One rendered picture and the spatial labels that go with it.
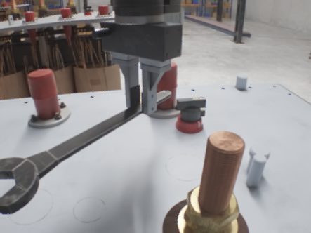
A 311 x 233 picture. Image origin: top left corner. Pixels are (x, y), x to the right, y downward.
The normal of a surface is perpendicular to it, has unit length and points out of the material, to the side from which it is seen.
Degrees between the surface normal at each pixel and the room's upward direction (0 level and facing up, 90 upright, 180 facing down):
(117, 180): 0
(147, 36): 90
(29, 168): 0
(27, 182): 0
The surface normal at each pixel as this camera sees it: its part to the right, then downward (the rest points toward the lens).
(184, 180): 0.00, -0.87
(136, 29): -0.61, 0.39
